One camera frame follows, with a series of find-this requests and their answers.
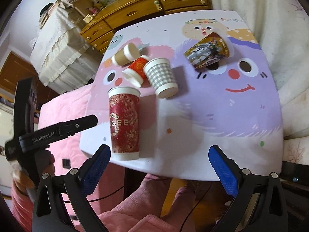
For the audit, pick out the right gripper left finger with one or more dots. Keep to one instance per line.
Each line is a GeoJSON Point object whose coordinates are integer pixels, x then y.
{"type": "Point", "coordinates": [50, 213]}

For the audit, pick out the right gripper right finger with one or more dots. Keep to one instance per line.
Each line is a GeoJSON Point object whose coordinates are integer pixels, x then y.
{"type": "Point", "coordinates": [258, 201]}

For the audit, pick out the tall red paper cup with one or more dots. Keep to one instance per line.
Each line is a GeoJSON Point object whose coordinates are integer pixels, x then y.
{"type": "Point", "coordinates": [124, 122]}

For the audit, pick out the small red paper cup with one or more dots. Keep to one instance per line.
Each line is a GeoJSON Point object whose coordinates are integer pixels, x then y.
{"type": "Point", "coordinates": [134, 73]}

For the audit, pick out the brown kraft paper cup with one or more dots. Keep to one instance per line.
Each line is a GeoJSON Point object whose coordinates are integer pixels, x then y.
{"type": "Point", "coordinates": [125, 55]}

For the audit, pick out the grey checkered paper cup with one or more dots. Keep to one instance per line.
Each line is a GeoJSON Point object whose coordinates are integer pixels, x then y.
{"type": "Point", "coordinates": [160, 76]}

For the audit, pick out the colourful printed paper cup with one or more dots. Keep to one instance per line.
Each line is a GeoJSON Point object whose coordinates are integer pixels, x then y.
{"type": "Point", "coordinates": [215, 47]}

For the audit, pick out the person's left hand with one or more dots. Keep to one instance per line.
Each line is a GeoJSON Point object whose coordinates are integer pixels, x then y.
{"type": "Point", "coordinates": [45, 161]}

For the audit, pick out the wooden door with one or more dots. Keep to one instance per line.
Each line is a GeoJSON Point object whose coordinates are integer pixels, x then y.
{"type": "Point", "coordinates": [14, 69]}

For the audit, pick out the white lace cloth cover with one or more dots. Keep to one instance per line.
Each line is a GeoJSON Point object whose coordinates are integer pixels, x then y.
{"type": "Point", "coordinates": [62, 58]}

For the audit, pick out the pink blanket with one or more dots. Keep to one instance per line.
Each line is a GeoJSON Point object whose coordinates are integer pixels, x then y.
{"type": "Point", "coordinates": [139, 212]}

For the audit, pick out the cartoon printed table mat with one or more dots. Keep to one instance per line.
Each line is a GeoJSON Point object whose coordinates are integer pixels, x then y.
{"type": "Point", "coordinates": [234, 104]}

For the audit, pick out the wooden desk with drawers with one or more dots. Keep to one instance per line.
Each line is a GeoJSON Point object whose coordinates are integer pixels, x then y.
{"type": "Point", "coordinates": [121, 13]}

